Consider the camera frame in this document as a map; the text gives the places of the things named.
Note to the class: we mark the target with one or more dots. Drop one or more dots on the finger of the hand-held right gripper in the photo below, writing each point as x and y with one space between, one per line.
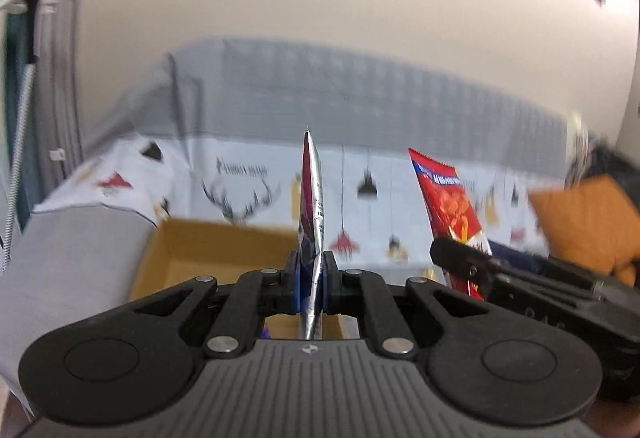
462 258

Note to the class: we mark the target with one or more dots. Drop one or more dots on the orange cushion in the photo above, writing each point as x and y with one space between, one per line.
585 223

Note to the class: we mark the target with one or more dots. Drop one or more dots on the grey curtain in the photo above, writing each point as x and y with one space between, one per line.
62 82

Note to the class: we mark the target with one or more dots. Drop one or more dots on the dark blue packet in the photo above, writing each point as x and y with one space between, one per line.
515 252

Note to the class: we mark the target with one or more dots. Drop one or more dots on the grey sofa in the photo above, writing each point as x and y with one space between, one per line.
350 92

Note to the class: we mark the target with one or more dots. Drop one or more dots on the white printed blanket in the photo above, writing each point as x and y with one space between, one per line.
250 178

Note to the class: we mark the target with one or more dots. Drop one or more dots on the silver purple snack packet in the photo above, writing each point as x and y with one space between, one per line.
313 198

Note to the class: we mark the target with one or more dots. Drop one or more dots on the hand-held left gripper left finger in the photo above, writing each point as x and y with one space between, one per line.
297 292

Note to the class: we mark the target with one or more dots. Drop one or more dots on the teal curtain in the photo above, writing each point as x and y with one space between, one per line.
12 127

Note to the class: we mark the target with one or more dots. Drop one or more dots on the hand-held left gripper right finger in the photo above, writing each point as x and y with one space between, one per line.
327 290

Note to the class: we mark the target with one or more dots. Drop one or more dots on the red snack packet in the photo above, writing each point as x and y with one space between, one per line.
450 203

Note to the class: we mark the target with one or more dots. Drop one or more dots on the cardboard box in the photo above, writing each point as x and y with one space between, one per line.
200 248

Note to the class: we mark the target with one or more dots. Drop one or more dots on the dark cloth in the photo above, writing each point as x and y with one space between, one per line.
607 162

